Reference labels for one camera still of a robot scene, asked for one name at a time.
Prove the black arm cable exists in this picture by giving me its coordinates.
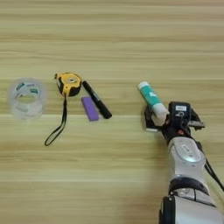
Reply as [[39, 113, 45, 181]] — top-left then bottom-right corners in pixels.
[[200, 141, 224, 193]]

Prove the black marker pen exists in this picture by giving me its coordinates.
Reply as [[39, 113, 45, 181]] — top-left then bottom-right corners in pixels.
[[81, 80, 113, 120]]

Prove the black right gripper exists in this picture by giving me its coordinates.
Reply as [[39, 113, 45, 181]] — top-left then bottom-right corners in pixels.
[[143, 104, 206, 144]]

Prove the purple rectangular block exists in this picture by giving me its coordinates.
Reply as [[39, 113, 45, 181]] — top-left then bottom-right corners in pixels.
[[80, 95, 101, 123]]

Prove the yellow black tape measure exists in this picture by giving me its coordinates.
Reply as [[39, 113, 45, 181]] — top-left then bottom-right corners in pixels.
[[44, 72, 83, 147]]

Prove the clear packing tape roll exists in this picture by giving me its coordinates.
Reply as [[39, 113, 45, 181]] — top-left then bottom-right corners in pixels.
[[6, 76, 48, 121]]

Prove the small black box white label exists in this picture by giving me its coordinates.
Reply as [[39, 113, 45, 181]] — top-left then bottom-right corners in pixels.
[[168, 101, 193, 124]]

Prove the white teal glue stick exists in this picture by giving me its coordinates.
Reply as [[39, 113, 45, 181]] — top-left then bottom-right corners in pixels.
[[136, 80, 171, 127]]

